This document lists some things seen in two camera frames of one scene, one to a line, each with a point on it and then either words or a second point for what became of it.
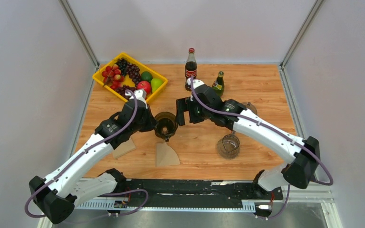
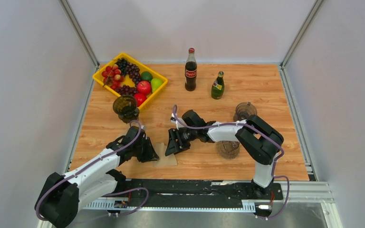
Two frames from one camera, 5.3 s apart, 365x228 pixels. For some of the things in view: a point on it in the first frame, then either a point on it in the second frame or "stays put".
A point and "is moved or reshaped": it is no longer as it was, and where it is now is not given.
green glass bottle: (218, 84) stays put
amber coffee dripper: (167, 125) is moved or reshaped
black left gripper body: (146, 124) → (136, 148)
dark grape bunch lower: (121, 90) stays put
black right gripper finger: (181, 105) → (175, 143)
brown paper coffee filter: (166, 155) stays put
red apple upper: (145, 85) stays put
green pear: (155, 82) stays put
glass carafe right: (228, 146) stays put
